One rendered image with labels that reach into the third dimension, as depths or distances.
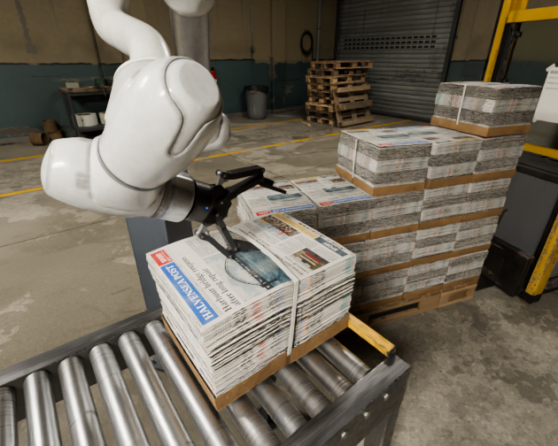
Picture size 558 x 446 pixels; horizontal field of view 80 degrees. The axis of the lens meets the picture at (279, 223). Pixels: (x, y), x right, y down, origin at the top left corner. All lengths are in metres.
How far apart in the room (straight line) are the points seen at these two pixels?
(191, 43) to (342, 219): 0.95
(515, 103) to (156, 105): 1.83
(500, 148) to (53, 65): 7.03
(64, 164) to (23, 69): 7.08
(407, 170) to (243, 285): 1.18
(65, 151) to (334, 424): 0.64
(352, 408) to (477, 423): 1.17
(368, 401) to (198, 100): 0.64
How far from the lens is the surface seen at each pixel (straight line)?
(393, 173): 1.62
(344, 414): 0.75
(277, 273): 0.67
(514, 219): 2.74
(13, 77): 7.58
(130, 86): 0.43
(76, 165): 0.51
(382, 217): 1.69
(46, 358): 0.98
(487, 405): 1.96
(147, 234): 1.44
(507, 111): 2.00
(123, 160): 0.45
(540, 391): 2.15
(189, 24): 1.00
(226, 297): 0.62
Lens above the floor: 1.42
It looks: 27 degrees down
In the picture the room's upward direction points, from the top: straight up
